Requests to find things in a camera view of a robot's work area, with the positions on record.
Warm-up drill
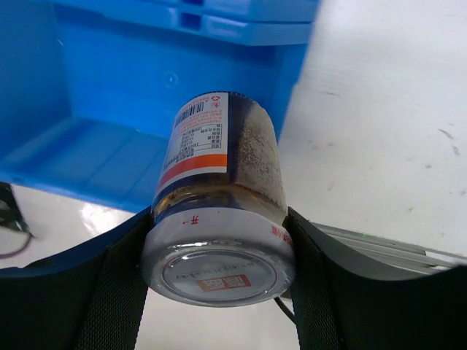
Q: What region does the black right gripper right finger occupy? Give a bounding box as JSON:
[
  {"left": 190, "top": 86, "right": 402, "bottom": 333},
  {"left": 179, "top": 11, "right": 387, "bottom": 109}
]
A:
[{"left": 283, "top": 209, "right": 466, "bottom": 349}]

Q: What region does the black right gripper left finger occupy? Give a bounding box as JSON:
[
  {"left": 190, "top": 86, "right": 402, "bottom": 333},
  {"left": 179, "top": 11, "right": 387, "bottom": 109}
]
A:
[{"left": 1, "top": 209, "right": 153, "bottom": 349}]

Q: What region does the white-lid spice jar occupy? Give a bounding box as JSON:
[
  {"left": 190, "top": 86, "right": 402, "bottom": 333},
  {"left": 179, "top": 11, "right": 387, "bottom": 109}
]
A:
[{"left": 141, "top": 91, "right": 295, "bottom": 308}]

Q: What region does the blue three-compartment plastic bin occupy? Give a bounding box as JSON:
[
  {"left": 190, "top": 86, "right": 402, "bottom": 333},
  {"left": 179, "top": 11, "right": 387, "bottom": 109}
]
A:
[{"left": 1, "top": 1, "right": 319, "bottom": 211}]

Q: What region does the black cable near base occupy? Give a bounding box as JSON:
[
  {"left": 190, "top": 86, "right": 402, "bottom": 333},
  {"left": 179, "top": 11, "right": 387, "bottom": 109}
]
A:
[{"left": 273, "top": 295, "right": 296, "bottom": 322}]

